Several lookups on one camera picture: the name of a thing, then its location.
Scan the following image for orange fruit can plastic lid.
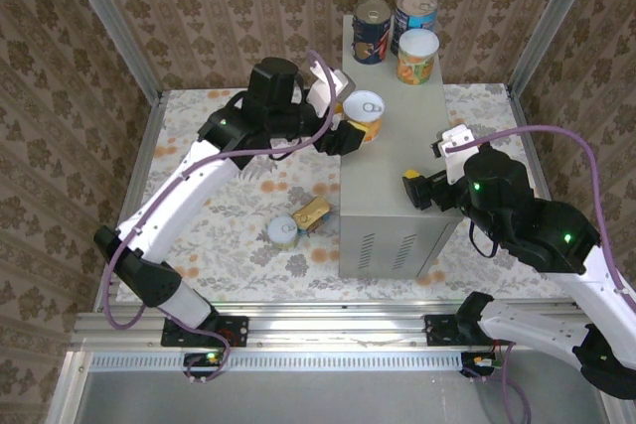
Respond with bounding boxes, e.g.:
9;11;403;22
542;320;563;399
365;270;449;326
396;28;441;85

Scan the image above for small circuit board with LED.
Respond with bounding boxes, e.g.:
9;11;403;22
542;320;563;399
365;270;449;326
460;352;501;378
183;352;226;378

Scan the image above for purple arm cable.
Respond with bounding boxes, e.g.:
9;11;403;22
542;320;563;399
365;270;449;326
444;124;636;424
102;50;339;385

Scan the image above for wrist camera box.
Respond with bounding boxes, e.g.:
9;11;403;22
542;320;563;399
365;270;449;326
429;123;482;186
307;65;358;115

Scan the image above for gold rectangular luncheon meat tin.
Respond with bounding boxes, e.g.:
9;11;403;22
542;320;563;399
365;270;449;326
291;197;333;234

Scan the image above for floral patterned table cover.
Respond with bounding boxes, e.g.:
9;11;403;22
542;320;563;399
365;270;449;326
118;83;577;304

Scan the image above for grey sheet metal panel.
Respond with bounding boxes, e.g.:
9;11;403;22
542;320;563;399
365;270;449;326
47;349;636;424

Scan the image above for grey metal cabinet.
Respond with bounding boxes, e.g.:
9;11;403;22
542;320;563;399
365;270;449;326
340;14;471;280

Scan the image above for navy red can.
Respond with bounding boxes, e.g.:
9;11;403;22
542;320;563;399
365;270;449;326
352;0;395;66

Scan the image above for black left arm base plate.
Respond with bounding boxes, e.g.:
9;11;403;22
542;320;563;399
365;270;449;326
161;315;249;349

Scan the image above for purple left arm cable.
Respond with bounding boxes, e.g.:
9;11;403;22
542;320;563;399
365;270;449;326
102;50;339;385

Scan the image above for small green label can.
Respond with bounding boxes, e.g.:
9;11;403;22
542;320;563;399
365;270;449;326
266;216;301;250

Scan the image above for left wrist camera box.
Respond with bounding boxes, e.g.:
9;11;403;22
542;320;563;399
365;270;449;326
307;65;358;115

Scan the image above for small yellow label can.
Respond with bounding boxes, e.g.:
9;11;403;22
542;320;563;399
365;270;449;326
344;90;386;144

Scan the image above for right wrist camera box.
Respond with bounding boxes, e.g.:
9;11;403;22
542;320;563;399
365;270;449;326
429;123;482;186

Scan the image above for tall blue can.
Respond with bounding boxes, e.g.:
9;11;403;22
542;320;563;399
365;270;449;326
392;0;440;56

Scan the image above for slotted white cable duct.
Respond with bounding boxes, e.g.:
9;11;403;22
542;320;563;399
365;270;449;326
86;350;498;373

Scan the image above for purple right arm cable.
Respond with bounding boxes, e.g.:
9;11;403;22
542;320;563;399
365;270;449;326
444;124;636;424

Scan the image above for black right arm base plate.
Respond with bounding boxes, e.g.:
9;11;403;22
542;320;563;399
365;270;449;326
424;313;498;347

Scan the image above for aluminium frame post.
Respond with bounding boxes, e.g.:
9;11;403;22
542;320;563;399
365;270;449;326
506;0;605;97
57;0;164;103

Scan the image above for aluminium mounting rail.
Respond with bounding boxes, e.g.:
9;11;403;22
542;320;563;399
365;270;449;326
69;302;617;352

